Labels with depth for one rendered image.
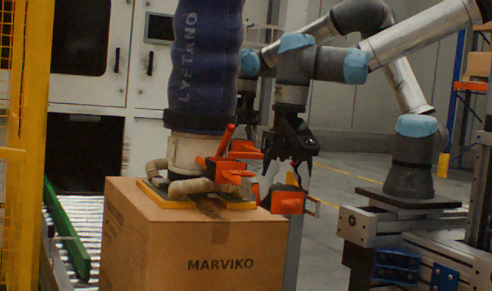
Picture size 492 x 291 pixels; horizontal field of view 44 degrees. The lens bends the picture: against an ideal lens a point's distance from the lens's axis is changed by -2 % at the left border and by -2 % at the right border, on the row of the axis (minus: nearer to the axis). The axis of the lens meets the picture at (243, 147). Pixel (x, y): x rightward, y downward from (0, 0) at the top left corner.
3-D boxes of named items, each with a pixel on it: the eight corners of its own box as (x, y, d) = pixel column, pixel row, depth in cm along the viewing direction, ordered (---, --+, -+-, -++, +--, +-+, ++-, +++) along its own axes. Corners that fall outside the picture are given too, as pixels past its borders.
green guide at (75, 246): (27, 188, 358) (28, 174, 357) (45, 189, 362) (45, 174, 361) (61, 282, 213) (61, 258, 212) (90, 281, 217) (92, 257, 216)
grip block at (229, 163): (202, 177, 167) (204, 155, 167) (235, 178, 171) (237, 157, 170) (212, 183, 160) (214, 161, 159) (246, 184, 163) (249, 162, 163)
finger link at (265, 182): (253, 195, 136) (272, 158, 137) (265, 202, 131) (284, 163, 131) (242, 190, 135) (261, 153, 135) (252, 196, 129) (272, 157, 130)
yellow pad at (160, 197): (135, 185, 199) (135, 169, 199) (164, 185, 203) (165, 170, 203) (162, 209, 168) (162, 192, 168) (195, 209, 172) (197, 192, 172)
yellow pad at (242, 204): (190, 185, 207) (191, 171, 206) (218, 186, 211) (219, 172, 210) (225, 209, 176) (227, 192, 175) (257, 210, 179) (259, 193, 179)
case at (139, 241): (97, 287, 213) (105, 175, 209) (204, 282, 229) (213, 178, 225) (138, 367, 159) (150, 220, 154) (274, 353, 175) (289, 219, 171)
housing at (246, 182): (237, 194, 148) (239, 176, 147) (262, 195, 150) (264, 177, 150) (248, 201, 141) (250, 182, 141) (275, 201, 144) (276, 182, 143)
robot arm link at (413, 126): (386, 158, 176) (391, 112, 174) (399, 156, 187) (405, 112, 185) (426, 165, 169) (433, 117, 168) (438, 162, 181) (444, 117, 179)
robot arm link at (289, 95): (316, 88, 130) (281, 85, 127) (313, 109, 131) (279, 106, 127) (299, 86, 137) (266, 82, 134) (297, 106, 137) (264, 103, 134)
